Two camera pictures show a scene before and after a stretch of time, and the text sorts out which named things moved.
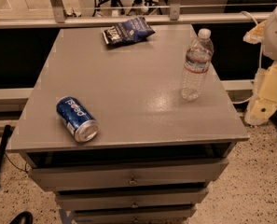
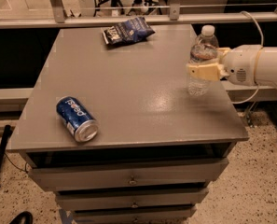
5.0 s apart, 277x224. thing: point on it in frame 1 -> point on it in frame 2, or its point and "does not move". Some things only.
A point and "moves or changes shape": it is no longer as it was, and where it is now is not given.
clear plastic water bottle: [199, 61] moves or changes shape
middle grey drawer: [171, 196] does not move
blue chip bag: [130, 31] does not move
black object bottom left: [22, 217] does not move
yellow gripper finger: [256, 34] -> [221, 51]
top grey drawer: [186, 173] does not move
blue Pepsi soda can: [78, 122] does not move
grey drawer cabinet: [156, 155] does not move
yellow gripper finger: [260, 110] -> [210, 72]
